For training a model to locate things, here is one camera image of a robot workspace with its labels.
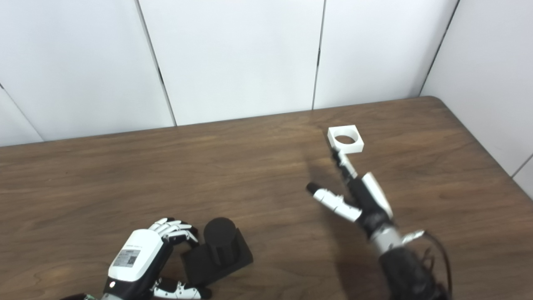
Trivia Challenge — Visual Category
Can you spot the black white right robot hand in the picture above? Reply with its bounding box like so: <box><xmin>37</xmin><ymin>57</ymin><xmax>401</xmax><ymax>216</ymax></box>
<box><xmin>307</xmin><ymin>149</ymin><xmax>394</xmax><ymax>238</ymax></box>

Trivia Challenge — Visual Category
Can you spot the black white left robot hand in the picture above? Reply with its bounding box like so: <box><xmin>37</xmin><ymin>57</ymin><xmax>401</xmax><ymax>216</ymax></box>
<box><xmin>102</xmin><ymin>217</ymin><xmax>212</xmax><ymax>300</ymax></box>

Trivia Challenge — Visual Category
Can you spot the white square piece with hole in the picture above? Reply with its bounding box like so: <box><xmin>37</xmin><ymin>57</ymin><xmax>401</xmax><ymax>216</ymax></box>
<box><xmin>327</xmin><ymin>125</ymin><xmax>364</xmax><ymax>153</ymax></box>

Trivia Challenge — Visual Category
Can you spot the black peg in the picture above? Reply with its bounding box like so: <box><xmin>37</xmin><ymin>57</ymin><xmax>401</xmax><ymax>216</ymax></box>
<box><xmin>181</xmin><ymin>217</ymin><xmax>254</xmax><ymax>287</ymax></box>

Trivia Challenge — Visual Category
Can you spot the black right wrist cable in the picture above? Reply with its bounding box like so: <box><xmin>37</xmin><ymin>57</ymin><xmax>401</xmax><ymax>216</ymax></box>
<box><xmin>402</xmin><ymin>230</ymin><xmax>454</xmax><ymax>300</ymax></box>

